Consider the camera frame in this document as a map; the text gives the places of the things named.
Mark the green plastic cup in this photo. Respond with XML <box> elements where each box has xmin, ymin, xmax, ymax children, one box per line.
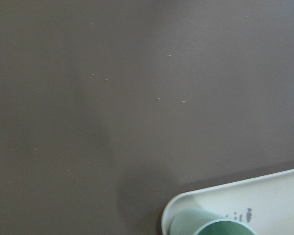
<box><xmin>169</xmin><ymin>208</ymin><xmax>256</xmax><ymax>235</ymax></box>

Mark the cream rabbit tray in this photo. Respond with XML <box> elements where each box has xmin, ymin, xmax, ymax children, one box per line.
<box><xmin>161</xmin><ymin>169</ymin><xmax>294</xmax><ymax>235</ymax></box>

